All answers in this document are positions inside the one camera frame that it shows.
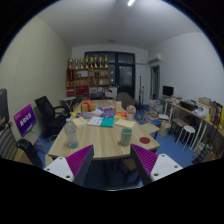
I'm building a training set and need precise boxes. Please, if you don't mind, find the flower pot bouquet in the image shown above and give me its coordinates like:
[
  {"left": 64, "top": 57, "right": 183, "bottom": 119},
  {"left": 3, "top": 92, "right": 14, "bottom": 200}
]
[{"left": 125, "top": 104, "right": 137, "bottom": 121}]

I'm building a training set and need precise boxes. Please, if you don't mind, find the purple sign board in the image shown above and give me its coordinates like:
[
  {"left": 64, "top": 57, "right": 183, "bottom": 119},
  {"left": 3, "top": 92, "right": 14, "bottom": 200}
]
[{"left": 13, "top": 103, "right": 38, "bottom": 138}]

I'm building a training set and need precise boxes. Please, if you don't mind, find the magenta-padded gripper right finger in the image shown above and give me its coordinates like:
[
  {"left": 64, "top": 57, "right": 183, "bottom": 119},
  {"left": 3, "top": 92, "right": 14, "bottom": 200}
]
[{"left": 130, "top": 143, "right": 184, "bottom": 186}]

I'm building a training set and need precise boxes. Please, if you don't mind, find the white air conditioner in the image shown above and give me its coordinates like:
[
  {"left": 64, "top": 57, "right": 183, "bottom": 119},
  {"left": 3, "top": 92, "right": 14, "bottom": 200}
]
[{"left": 147, "top": 52, "right": 163, "bottom": 64}]

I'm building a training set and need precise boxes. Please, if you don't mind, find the black computer monitor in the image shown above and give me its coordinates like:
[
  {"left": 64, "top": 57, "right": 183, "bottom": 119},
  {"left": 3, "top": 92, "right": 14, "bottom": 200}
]
[{"left": 162, "top": 85, "right": 175, "bottom": 98}]

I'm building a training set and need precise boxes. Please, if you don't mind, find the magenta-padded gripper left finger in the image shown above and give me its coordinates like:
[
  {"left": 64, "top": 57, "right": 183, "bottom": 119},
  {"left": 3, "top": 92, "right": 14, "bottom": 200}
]
[{"left": 43, "top": 144, "right": 95, "bottom": 187}]

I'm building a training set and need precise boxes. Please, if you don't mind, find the black office chair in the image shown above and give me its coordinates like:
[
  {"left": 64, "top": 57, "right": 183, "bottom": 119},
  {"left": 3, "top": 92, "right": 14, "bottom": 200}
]
[{"left": 34, "top": 95, "right": 72, "bottom": 138}]

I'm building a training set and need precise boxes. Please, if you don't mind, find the clear plastic water bottle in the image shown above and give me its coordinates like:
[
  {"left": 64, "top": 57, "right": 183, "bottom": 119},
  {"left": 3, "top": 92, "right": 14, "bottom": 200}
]
[{"left": 63, "top": 118, "right": 80, "bottom": 150}]

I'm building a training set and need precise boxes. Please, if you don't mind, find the black striped chair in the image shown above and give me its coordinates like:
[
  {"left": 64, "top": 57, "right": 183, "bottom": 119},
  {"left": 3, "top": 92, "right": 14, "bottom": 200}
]
[{"left": 0, "top": 122, "right": 44, "bottom": 169}]

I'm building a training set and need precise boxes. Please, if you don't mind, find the grey upholstered chair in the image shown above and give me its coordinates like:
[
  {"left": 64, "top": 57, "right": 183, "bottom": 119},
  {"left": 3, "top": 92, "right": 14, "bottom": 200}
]
[{"left": 115, "top": 91, "right": 138, "bottom": 109}]

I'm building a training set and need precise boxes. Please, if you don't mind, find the white open book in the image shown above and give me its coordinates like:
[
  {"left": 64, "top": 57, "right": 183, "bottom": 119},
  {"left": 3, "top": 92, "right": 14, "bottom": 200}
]
[{"left": 87, "top": 116, "right": 104, "bottom": 127}]

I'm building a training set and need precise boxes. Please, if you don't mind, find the orange book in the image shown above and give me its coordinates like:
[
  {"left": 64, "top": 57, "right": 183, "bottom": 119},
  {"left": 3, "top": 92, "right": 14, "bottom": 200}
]
[{"left": 113, "top": 111, "right": 128, "bottom": 120}]

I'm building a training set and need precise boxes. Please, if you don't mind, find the wooden trophy shelf unit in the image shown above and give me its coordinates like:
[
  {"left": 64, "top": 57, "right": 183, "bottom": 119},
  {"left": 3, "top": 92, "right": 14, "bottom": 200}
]
[{"left": 65, "top": 54, "right": 111, "bottom": 100}]

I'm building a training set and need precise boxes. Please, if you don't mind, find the red round coaster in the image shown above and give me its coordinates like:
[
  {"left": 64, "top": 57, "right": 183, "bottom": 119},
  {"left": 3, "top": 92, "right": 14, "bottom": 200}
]
[{"left": 138, "top": 136, "right": 152, "bottom": 145}]

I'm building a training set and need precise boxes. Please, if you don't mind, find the long wooden side desk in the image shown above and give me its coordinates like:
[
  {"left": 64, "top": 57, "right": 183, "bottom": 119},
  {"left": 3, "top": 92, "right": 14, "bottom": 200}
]
[{"left": 159, "top": 96, "right": 224, "bottom": 158}]

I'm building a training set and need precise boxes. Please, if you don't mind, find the black framed door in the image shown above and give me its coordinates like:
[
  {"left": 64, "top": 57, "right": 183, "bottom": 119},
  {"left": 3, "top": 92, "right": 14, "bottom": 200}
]
[{"left": 83, "top": 51, "right": 137, "bottom": 100}]

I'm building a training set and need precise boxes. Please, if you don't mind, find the tan envelope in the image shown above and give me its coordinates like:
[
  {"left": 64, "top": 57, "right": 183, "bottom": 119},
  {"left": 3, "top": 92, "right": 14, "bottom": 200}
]
[{"left": 114, "top": 118, "right": 137, "bottom": 129}]

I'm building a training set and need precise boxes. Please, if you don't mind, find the small round white table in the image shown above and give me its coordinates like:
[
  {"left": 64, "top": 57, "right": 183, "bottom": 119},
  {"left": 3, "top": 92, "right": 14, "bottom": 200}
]
[{"left": 59, "top": 96, "right": 77, "bottom": 112}]

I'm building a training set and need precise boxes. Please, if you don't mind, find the yellow gift box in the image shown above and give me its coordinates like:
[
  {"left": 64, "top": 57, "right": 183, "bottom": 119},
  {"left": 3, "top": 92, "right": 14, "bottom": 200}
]
[{"left": 81, "top": 100, "right": 97, "bottom": 113}]

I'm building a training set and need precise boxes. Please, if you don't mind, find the white round stool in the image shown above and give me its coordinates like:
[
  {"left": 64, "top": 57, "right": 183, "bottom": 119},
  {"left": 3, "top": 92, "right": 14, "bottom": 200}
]
[{"left": 175, "top": 125, "right": 197, "bottom": 145}]

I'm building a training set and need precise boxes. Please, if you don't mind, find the green cup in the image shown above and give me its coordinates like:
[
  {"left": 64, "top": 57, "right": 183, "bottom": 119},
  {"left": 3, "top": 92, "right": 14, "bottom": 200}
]
[{"left": 120, "top": 127, "right": 134, "bottom": 147}]

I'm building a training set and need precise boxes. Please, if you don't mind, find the teal book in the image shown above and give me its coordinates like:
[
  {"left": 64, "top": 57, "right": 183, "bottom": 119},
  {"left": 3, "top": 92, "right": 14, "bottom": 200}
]
[{"left": 99, "top": 117, "right": 116, "bottom": 129}]

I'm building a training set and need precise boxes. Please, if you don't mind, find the beige notebook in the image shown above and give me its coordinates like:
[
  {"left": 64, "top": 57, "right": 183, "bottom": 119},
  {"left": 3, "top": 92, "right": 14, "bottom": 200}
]
[{"left": 71, "top": 116, "right": 88, "bottom": 128}]

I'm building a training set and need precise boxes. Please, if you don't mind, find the brown paper bag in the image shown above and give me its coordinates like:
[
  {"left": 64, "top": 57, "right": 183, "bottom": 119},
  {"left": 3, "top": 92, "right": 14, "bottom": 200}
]
[{"left": 157, "top": 121, "right": 172, "bottom": 138}]

